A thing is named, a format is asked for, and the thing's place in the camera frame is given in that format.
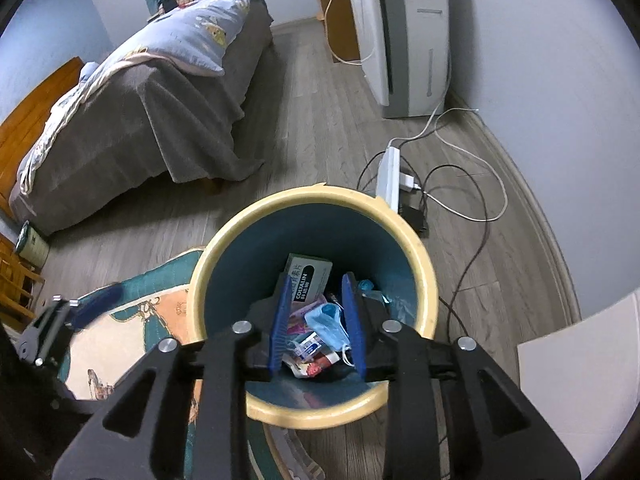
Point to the wooden cabinet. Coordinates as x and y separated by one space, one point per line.
345 20

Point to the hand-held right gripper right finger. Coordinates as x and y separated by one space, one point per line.
354 330

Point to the white board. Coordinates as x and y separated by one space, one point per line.
590 385

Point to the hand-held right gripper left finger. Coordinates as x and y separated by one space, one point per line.
281 330

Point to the blue face mask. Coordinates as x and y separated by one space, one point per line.
325 325

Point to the blue cloth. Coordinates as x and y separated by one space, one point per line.
90 71

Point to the teal bin with yellow rim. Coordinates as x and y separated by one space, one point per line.
250 250

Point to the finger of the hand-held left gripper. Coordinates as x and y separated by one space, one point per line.
100 302

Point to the green white medicine box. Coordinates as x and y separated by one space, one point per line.
312 280

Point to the white charger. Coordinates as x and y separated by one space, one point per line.
409 182

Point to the patterned teal orange mat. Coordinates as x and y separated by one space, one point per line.
115 360

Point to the white power strip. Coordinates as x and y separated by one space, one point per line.
387 175

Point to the white air purifier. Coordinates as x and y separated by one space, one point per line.
365 25

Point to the small green lidded bin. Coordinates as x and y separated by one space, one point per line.
32 247

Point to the wooden bed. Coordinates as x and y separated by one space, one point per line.
35 115

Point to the wooden nightstand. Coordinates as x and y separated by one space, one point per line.
10 270

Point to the bed with grey cover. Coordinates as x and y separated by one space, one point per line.
150 125

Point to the red white snack wrapper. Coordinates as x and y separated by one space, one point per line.
315 367

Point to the black power adapter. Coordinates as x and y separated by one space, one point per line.
414 217

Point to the blue white wipes packet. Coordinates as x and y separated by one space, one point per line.
310 347

